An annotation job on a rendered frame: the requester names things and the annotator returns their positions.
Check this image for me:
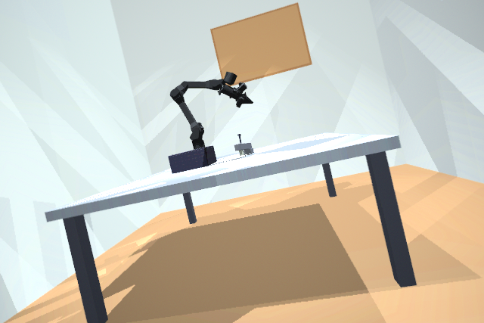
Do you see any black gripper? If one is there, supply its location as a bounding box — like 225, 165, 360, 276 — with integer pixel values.
229, 88, 253, 108

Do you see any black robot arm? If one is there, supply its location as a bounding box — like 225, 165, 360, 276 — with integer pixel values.
170, 71, 247, 150

